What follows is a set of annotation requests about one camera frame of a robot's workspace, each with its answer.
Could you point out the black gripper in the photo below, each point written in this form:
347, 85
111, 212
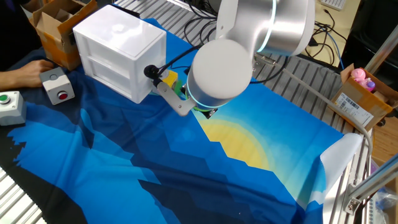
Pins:
210, 113

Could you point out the yellow green toy block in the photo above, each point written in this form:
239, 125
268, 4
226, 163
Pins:
170, 79

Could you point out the white plastic drawer cabinet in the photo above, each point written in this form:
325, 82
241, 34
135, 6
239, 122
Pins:
118, 37

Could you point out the bare person forearm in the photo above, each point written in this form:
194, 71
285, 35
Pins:
7, 80

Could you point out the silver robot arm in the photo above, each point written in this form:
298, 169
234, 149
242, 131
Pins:
224, 71

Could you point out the grey box red push button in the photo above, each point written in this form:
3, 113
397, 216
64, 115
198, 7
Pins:
54, 82

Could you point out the grey box green push button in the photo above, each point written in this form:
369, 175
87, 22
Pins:
12, 110

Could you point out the bare person hand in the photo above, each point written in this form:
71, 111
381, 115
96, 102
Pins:
32, 73

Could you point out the blue mountain sunset cloth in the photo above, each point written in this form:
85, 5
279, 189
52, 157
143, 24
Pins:
124, 149

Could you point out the pink pig toy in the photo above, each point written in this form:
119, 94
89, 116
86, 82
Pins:
358, 74

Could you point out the labelled brown cardboard box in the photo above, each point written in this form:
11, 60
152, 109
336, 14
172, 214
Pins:
363, 99

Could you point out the pink bottle purple cap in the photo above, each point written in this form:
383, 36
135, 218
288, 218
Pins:
369, 84

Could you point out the taped brown cardboard box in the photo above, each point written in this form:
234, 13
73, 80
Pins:
62, 40

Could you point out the white keyboard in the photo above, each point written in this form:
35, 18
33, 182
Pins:
334, 3

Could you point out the large black computer case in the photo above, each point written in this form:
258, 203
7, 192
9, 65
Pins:
373, 31

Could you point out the slanted aluminium profile bar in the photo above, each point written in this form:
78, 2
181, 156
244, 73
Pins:
384, 46

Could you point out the clear plastic bag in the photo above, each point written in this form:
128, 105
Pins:
387, 202

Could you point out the person dark torso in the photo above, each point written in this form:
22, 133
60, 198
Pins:
15, 34

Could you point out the silver wrist camera bar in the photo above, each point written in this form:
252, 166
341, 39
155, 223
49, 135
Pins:
174, 101

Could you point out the aluminium frame bar with bracket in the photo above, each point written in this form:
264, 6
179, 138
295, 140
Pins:
373, 180

